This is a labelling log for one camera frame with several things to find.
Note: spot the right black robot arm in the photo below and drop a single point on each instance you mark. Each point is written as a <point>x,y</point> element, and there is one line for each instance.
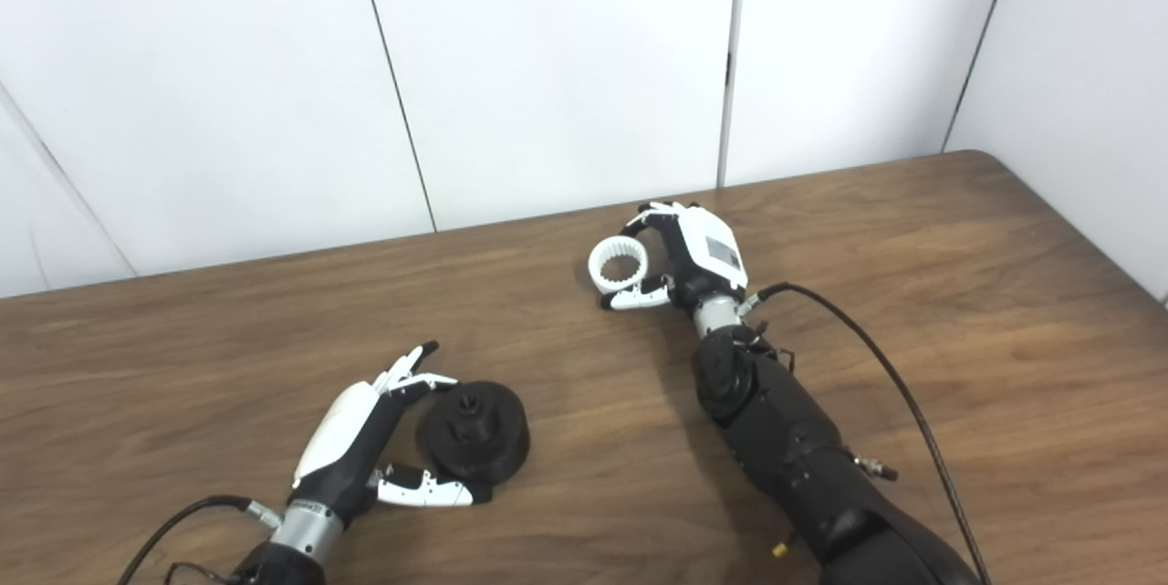
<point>794,448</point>

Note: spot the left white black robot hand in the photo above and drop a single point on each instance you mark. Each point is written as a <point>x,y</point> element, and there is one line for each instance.
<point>342,439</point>

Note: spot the round black plastic part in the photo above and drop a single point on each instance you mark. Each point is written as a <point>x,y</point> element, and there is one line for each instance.
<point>497,443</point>

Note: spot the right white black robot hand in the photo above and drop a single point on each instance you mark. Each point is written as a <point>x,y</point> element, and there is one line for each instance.
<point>707,247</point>

